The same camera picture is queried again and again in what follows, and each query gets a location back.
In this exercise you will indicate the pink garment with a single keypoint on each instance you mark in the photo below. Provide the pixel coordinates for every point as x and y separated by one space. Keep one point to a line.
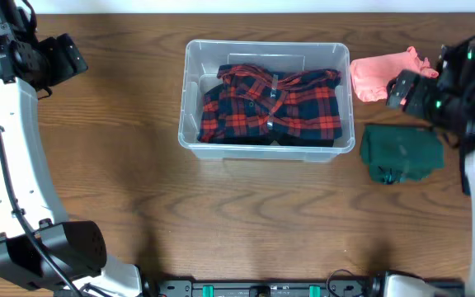
370 76

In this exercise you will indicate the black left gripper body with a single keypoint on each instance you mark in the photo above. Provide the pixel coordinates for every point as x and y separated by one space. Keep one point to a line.
72 58

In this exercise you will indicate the dark green garment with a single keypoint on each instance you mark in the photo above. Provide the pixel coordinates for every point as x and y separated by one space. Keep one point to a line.
397 153

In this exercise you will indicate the clear plastic storage bin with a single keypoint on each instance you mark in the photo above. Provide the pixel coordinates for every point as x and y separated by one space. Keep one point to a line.
202 61

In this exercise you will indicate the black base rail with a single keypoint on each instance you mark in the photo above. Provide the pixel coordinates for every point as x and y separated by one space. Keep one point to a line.
335 287

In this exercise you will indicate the red navy plaid shirt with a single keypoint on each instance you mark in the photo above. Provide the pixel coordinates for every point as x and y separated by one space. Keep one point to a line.
251 100

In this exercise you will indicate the black garment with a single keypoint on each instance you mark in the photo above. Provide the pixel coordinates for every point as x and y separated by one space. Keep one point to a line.
279 138

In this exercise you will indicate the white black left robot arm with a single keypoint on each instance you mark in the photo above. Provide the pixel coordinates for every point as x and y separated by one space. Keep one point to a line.
40 246

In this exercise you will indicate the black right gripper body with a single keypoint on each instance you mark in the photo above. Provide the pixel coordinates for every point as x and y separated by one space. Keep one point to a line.
435 105

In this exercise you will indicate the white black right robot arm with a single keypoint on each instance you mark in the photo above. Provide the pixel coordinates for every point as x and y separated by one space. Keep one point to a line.
456 70

